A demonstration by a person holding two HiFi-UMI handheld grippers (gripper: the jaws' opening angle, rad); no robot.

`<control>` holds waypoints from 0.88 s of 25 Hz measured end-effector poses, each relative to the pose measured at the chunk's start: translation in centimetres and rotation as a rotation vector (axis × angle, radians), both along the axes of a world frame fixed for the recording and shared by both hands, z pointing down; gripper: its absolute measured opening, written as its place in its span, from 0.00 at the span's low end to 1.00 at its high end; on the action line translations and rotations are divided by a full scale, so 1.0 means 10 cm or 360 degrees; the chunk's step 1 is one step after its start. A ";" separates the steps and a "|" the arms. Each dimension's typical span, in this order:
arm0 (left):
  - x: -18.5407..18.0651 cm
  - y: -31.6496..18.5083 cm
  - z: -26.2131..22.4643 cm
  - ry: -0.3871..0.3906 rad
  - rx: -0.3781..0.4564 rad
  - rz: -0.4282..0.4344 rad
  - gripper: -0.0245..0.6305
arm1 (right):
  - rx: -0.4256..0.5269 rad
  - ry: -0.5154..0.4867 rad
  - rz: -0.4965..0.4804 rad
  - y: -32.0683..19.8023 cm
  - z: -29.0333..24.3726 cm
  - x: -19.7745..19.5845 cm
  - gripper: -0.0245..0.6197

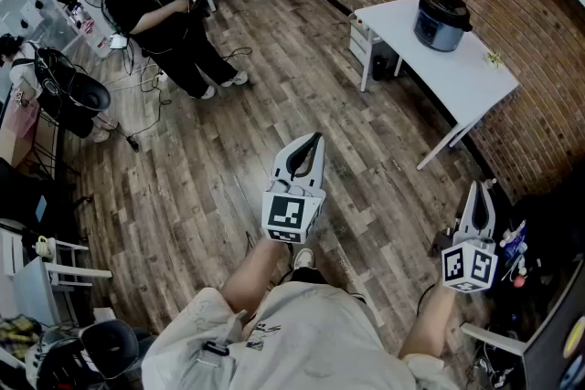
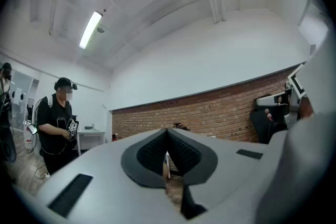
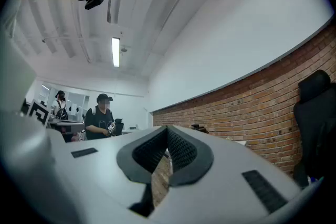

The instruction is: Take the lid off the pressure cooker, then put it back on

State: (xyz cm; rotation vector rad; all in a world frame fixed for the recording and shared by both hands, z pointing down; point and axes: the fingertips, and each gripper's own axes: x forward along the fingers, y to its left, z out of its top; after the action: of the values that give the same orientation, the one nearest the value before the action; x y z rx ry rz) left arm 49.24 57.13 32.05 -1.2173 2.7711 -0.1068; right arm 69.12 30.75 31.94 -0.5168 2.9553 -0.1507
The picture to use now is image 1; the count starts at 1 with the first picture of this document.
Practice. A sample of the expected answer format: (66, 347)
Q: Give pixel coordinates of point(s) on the white drawer cabinet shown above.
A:
(363, 41)

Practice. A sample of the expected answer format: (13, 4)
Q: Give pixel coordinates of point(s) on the person's left forearm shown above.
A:
(256, 274)

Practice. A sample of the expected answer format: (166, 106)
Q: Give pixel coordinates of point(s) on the person's white shoe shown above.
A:
(304, 258)

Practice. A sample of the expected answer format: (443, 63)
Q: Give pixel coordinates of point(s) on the red ball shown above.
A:
(519, 281)

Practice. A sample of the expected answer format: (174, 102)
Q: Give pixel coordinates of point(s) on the black waste bin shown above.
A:
(380, 67)

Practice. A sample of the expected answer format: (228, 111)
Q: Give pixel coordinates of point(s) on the white table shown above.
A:
(448, 73)

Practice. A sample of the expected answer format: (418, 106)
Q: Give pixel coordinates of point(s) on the black office chair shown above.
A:
(109, 344)
(68, 91)

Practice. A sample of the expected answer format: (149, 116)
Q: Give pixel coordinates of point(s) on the black pressure cooker pot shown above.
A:
(436, 34)

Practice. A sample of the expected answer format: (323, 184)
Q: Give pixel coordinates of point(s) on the small green plant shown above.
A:
(493, 59)

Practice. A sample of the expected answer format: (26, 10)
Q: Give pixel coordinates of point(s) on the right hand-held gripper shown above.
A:
(471, 265)

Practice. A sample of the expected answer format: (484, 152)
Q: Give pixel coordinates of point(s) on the person's right forearm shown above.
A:
(429, 324)

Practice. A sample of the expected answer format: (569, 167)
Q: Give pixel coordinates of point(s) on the black desk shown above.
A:
(548, 351)

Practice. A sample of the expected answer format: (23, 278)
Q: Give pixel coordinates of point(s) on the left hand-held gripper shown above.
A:
(292, 214)

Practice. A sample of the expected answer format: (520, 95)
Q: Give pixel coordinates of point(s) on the white wooden rack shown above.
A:
(493, 339)

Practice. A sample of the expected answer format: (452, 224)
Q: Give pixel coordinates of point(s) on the person's beige shirt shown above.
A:
(320, 342)

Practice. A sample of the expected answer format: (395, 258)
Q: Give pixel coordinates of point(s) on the black pressure cooker lid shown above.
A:
(443, 7)

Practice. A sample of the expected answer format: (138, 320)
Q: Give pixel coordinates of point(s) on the white shelf unit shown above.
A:
(32, 283)

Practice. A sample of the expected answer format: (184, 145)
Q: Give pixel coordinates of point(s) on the black cart with bottles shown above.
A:
(516, 242)

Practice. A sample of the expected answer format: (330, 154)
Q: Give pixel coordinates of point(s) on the yellow round plate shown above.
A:
(575, 335)

